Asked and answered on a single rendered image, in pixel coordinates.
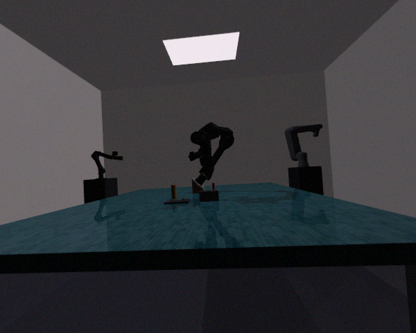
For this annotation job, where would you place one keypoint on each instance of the brown cylinder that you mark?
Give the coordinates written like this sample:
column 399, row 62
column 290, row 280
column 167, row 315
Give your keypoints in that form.
column 173, row 191

